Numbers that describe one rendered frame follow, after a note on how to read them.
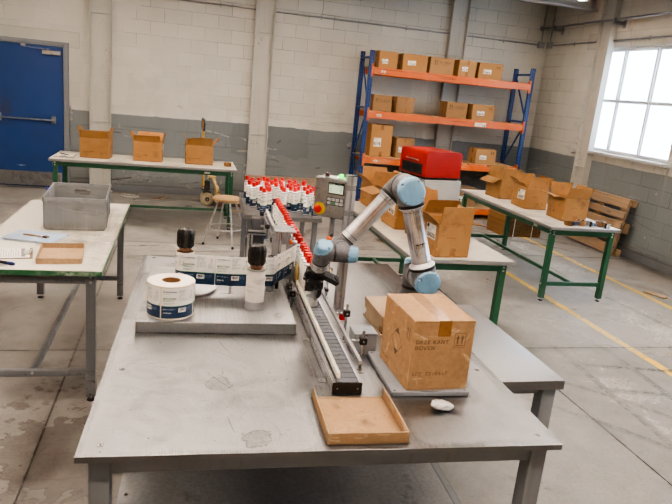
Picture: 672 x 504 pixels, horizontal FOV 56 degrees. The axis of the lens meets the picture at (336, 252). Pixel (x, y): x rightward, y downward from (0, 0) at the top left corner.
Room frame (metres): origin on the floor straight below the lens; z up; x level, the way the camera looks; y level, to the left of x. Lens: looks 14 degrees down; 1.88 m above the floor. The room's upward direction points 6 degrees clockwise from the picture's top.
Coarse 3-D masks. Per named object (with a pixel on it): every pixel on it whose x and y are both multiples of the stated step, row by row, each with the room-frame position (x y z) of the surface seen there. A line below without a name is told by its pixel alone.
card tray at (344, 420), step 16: (320, 400) 1.99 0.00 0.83; (336, 400) 2.00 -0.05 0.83; (352, 400) 2.01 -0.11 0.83; (368, 400) 2.02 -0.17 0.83; (384, 400) 2.03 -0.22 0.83; (320, 416) 1.85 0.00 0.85; (336, 416) 1.89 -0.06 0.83; (352, 416) 1.90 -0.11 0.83; (368, 416) 1.91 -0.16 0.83; (384, 416) 1.92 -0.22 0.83; (400, 416) 1.86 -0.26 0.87; (336, 432) 1.79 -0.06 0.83; (352, 432) 1.80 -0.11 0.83; (368, 432) 1.74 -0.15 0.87; (384, 432) 1.75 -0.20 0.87; (400, 432) 1.76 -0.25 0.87
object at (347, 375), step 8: (296, 288) 3.07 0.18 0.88; (304, 304) 2.83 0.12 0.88; (320, 312) 2.74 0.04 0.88; (320, 320) 2.64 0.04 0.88; (320, 328) 2.54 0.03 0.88; (328, 328) 2.55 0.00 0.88; (328, 336) 2.46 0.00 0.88; (320, 344) 2.37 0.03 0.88; (328, 344) 2.38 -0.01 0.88; (336, 344) 2.39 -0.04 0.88; (336, 352) 2.31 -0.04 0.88; (344, 352) 2.31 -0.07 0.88; (328, 360) 2.22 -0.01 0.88; (336, 360) 2.23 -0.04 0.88; (344, 360) 2.24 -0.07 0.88; (344, 368) 2.17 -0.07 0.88; (352, 368) 2.17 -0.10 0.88; (344, 376) 2.10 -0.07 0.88; (352, 376) 2.10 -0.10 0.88
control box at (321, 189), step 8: (320, 176) 2.97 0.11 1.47; (336, 176) 3.02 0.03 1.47; (320, 184) 2.96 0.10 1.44; (328, 184) 2.94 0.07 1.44; (320, 192) 2.96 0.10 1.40; (344, 192) 2.91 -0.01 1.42; (320, 200) 2.96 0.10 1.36; (344, 200) 2.91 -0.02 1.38; (328, 208) 2.94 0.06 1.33; (336, 208) 2.92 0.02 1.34; (344, 208) 2.91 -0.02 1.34; (328, 216) 2.94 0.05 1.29; (336, 216) 2.92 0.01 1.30
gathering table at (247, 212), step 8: (240, 192) 5.46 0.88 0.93; (240, 200) 5.27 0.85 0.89; (248, 208) 5.03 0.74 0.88; (256, 208) 5.06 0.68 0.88; (272, 208) 5.13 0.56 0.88; (248, 216) 4.77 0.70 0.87; (296, 216) 4.90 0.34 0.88; (304, 216) 4.93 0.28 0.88; (320, 216) 4.97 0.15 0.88; (248, 224) 4.80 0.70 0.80; (304, 224) 5.53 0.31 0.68; (312, 224) 4.92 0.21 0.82; (312, 232) 4.91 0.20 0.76; (240, 240) 5.41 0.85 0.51; (312, 240) 4.91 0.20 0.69; (240, 248) 5.40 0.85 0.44; (312, 248) 4.92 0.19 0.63; (240, 256) 5.40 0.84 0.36
